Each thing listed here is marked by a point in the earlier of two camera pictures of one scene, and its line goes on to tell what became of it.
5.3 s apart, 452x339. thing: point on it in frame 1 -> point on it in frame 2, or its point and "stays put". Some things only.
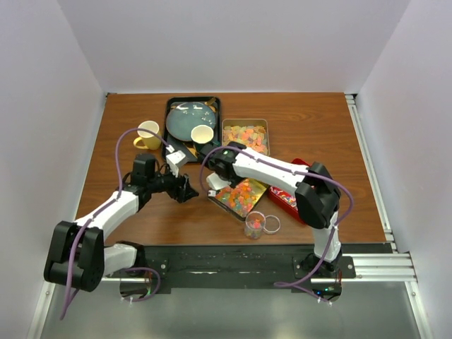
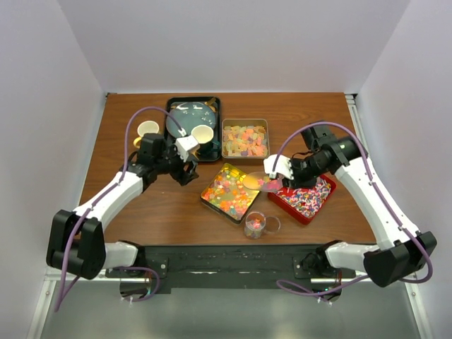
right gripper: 234,182 -> 297,181
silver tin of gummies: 252,133 stays put
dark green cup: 202,135 stays put
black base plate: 295,267 stays put
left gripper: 181,189 -> 182,176
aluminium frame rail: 390,268 stays put
